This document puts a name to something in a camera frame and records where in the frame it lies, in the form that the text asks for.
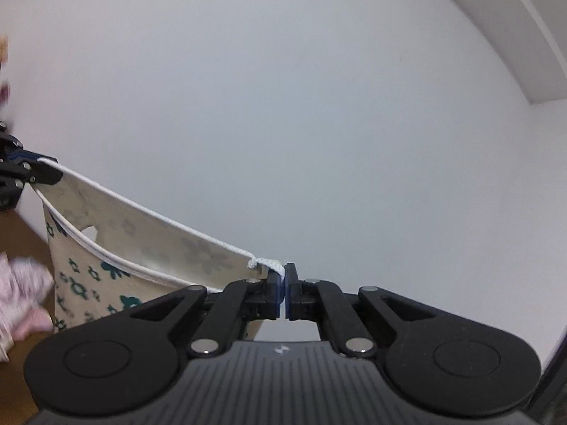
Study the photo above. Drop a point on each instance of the white teal-flowered garment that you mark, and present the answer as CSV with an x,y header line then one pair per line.
x,y
133,239

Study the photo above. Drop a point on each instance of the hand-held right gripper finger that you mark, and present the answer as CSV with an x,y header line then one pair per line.
x,y
278,294
289,294

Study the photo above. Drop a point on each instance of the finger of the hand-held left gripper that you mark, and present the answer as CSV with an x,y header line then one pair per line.
x,y
26,156
44,176

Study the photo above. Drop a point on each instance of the pink floral garment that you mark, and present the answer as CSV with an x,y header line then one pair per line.
x,y
22,292

